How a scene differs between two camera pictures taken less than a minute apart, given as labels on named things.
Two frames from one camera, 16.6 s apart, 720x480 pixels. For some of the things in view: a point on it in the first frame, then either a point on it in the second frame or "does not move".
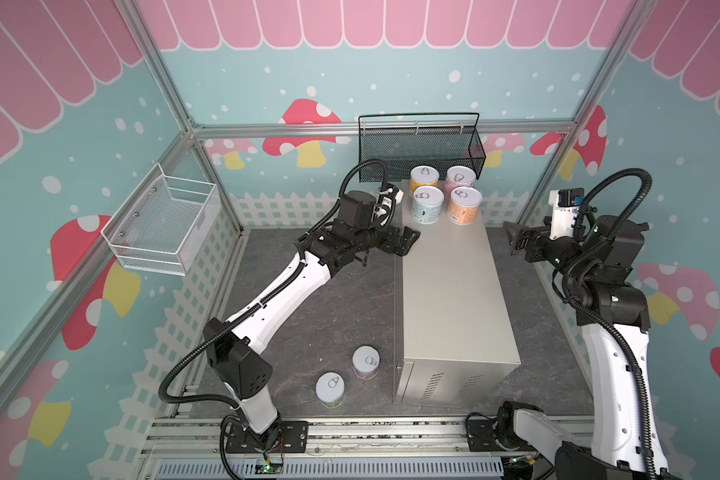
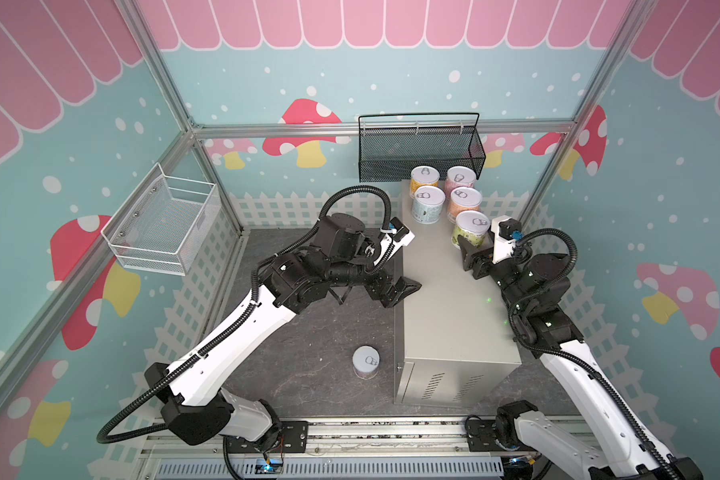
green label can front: (330, 389) → (471, 225)
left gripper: (405, 243) → (377, 289)
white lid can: (426, 205) does not move
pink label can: (458, 176) does not move
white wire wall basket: (165, 223) does not move
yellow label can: (422, 176) does not move
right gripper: (532, 243) → (483, 262)
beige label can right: (365, 362) does not move
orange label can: (464, 205) does not move
